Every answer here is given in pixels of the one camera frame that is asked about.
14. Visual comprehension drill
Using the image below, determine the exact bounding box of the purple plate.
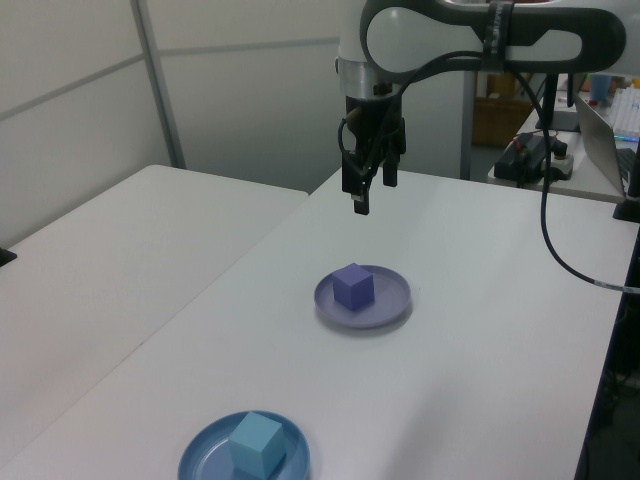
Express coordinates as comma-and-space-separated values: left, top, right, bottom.
313, 264, 414, 330

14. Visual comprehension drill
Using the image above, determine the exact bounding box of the brown cardboard box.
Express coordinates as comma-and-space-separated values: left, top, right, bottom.
474, 97, 535, 147

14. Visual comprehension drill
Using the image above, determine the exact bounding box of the blue plate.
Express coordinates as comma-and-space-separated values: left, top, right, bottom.
178, 409, 311, 480

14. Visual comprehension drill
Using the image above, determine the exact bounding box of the grey laptop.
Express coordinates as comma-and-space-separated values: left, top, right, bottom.
572, 92, 640, 199

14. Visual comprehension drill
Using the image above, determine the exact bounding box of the white keyboard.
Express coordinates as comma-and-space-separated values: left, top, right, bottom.
612, 82, 640, 137

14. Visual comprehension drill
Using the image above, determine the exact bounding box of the grey emergency stop button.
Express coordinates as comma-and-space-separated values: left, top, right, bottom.
549, 139, 575, 181

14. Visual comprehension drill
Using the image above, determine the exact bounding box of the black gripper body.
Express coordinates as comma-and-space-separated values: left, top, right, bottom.
344, 94, 407, 156

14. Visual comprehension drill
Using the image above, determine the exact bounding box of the grey partition post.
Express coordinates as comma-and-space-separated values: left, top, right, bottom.
459, 70, 475, 179
130, 0, 187, 170

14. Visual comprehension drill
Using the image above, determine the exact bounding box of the black monitor stand pole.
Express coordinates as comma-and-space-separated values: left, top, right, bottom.
542, 73, 560, 130

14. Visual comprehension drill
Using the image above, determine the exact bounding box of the light blue cube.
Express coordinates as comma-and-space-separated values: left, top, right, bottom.
228, 411, 287, 479

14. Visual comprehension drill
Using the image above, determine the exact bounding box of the purple cube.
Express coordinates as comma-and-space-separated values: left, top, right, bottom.
331, 262, 375, 312

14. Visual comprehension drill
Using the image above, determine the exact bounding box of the brown cardboard board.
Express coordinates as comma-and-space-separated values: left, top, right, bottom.
487, 72, 521, 99

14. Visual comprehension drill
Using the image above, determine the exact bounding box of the black power supply box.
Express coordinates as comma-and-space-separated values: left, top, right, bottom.
493, 132, 551, 187

